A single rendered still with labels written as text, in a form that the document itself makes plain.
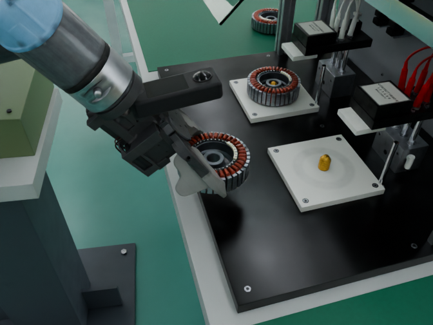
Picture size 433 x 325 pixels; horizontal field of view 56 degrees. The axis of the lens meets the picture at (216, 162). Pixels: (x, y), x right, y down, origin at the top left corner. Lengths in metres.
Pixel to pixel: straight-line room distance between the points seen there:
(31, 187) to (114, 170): 1.11
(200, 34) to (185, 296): 0.85
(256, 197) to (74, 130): 1.59
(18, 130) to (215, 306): 0.48
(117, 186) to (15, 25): 1.41
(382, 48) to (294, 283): 0.59
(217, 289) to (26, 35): 0.40
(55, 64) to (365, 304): 0.49
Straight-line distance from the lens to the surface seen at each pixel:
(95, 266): 1.55
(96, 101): 0.49
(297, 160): 0.73
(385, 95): 0.68
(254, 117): 0.82
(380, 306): 0.63
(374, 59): 1.01
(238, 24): 1.28
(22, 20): 0.45
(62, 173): 1.94
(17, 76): 0.92
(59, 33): 0.46
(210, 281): 0.61
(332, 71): 0.92
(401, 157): 0.75
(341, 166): 0.74
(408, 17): 0.67
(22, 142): 0.84
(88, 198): 1.80
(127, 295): 1.47
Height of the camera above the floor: 1.27
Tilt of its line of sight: 43 degrees down
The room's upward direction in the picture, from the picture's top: straight up
